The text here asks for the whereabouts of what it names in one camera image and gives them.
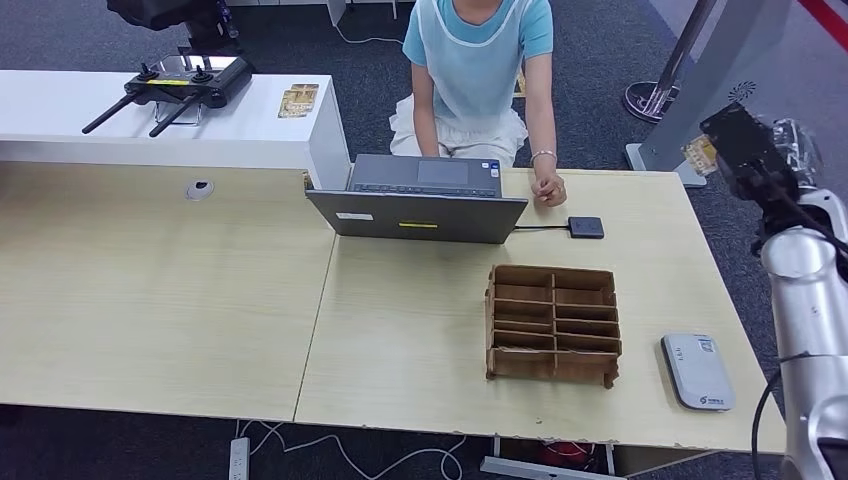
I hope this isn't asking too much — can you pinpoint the person's left hand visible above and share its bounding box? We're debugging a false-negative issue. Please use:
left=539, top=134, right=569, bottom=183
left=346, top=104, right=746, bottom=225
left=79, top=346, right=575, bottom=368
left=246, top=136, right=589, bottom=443
left=530, top=170, right=568, bottom=209

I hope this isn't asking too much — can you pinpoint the gold patterned ID card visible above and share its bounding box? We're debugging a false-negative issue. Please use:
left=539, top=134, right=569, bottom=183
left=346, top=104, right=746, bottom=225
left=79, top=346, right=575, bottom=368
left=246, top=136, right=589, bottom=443
left=682, top=134, right=719, bottom=177

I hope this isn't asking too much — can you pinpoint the person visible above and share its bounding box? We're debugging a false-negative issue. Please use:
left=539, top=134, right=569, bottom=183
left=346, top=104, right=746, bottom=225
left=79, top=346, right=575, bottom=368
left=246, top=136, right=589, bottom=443
left=388, top=0, right=568, bottom=209

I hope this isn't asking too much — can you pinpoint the brown wooden card organizer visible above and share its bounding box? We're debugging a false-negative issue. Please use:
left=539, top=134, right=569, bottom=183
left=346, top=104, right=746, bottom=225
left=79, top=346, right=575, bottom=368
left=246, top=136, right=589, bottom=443
left=484, top=264, right=623, bottom=390

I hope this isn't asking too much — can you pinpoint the white card reader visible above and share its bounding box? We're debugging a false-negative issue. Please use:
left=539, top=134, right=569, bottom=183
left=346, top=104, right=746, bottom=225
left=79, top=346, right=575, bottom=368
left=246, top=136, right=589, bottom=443
left=660, top=333, right=737, bottom=413

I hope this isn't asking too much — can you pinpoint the small black USB box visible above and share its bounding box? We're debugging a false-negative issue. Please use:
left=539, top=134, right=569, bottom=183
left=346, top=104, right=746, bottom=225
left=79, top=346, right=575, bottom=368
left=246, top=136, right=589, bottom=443
left=567, top=216, right=605, bottom=240

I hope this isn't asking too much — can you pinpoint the grey laptop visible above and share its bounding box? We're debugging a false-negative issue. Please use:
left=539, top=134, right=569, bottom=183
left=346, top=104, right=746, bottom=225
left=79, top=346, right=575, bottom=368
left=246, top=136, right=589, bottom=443
left=305, top=153, right=530, bottom=245

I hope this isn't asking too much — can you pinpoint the grey kiosk stand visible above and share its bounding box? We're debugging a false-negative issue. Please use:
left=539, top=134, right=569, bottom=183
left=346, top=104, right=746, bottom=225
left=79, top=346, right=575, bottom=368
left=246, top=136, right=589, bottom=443
left=625, top=0, right=793, bottom=189

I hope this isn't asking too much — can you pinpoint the red object under desk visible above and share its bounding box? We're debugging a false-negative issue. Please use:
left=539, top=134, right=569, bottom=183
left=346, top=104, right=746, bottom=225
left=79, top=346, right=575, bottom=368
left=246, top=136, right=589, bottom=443
left=539, top=443, right=601, bottom=469

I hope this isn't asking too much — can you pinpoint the grey metal desk foot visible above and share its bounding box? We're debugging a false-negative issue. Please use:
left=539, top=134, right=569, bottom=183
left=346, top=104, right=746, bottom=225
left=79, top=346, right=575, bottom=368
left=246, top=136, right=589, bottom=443
left=480, top=440, right=627, bottom=480

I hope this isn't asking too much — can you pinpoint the white reception counter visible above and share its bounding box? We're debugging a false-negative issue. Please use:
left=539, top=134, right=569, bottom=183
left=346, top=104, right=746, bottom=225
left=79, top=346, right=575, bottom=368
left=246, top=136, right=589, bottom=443
left=0, top=69, right=352, bottom=191

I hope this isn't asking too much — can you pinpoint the red barrier belt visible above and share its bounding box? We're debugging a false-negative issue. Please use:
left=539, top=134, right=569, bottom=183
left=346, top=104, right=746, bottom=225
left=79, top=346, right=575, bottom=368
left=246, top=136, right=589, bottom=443
left=794, top=0, right=848, bottom=34

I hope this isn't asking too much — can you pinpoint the black remote controller with antennas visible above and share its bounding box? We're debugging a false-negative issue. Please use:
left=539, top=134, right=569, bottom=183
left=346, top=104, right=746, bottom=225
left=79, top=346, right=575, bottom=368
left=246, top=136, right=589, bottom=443
left=82, top=54, right=254, bottom=139

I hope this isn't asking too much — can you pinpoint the black tripod equipment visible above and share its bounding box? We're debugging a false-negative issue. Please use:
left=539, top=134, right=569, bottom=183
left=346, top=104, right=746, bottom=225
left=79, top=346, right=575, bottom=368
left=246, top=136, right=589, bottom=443
left=105, top=0, right=243, bottom=58

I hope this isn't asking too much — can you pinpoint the white power strip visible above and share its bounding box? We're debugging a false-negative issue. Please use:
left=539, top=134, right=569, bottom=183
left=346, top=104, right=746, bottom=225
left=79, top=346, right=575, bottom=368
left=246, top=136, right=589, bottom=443
left=228, top=435, right=252, bottom=480

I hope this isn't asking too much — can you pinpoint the chrome stanchion post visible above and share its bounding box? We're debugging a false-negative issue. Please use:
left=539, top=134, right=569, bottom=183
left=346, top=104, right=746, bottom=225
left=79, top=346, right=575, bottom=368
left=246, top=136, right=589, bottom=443
left=623, top=0, right=719, bottom=125

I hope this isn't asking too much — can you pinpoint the thin white cable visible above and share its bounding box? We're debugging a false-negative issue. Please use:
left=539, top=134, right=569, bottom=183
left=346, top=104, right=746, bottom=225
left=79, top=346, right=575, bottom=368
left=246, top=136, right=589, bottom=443
left=331, top=18, right=405, bottom=46

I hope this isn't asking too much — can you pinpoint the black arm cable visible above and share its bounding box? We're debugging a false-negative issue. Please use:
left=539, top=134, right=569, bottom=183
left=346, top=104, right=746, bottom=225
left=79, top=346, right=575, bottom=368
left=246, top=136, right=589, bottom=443
left=750, top=351, right=816, bottom=480

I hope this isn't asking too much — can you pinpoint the white power cable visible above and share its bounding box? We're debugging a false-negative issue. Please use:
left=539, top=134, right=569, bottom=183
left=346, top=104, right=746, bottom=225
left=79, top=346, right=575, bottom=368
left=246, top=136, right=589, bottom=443
left=235, top=420, right=466, bottom=480

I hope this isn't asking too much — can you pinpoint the metal wire controller stand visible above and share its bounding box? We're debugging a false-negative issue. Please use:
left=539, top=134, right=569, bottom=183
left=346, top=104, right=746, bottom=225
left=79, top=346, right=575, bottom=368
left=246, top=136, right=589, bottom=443
left=153, top=99, right=203, bottom=127

